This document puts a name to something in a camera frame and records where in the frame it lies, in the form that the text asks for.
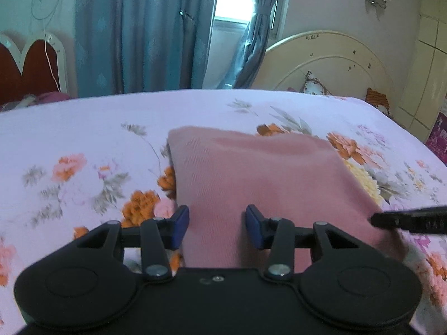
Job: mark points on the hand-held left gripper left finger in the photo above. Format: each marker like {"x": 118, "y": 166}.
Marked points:
{"x": 178, "y": 226}

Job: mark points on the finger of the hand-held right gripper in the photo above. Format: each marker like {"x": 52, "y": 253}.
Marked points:
{"x": 412, "y": 220}

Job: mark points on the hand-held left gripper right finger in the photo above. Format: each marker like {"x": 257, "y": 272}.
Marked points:
{"x": 253, "y": 226}

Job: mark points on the pink box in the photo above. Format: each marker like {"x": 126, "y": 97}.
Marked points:
{"x": 438, "y": 139}

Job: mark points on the orange patterned pillow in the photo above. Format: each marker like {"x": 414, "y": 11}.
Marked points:
{"x": 378, "y": 101}

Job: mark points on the floral bedsheet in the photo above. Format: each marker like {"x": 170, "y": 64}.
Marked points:
{"x": 87, "y": 139}

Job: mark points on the white floral pillow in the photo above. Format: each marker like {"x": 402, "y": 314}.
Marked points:
{"x": 315, "y": 85}

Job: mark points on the cream wardrobe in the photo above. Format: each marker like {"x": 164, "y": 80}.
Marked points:
{"x": 426, "y": 59}

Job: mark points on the cream arched headboard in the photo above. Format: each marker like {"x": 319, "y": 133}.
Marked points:
{"x": 335, "y": 59}

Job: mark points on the tied blue curtain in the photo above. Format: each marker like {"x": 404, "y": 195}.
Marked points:
{"x": 260, "y": 31}

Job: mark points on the window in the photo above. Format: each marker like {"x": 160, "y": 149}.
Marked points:
{"x": 232, "y": 17}

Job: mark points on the red headboard with white edge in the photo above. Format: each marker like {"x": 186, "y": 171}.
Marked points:
{"x": 31, "y": 69}

